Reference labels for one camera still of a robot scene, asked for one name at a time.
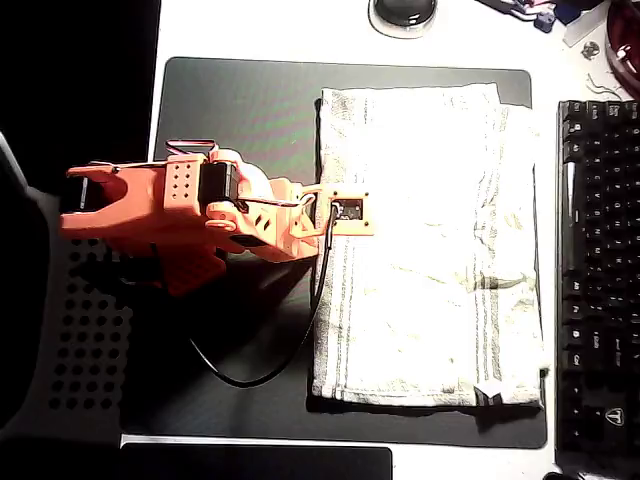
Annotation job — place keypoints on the dark blue object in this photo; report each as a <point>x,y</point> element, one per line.
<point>575,10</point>

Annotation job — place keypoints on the black computer keyboard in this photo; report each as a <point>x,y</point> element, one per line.
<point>600,250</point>

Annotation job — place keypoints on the white perforated metal panel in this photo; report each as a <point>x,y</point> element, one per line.
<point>85,350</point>

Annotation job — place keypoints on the dark red bowl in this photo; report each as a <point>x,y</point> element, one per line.
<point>625,60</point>

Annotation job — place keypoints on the black flat panel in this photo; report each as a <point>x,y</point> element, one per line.
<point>250,464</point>

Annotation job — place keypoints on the small metal hardware piece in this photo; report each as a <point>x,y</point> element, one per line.
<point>590,50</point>

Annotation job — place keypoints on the white grey-striped towel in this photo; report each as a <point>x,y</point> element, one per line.
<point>425,225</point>

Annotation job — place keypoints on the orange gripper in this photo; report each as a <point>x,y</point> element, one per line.
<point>299,231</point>

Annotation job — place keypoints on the orange gripper camera mount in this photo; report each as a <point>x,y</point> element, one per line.
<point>370,212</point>

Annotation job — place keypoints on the clear plastic piece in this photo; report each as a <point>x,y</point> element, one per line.
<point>582,31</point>

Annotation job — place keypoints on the small blue plastic part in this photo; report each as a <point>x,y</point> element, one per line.
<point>545,21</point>

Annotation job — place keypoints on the black desk mat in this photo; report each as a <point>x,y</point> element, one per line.
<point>240,105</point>

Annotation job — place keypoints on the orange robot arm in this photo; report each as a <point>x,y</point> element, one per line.
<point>145,200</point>

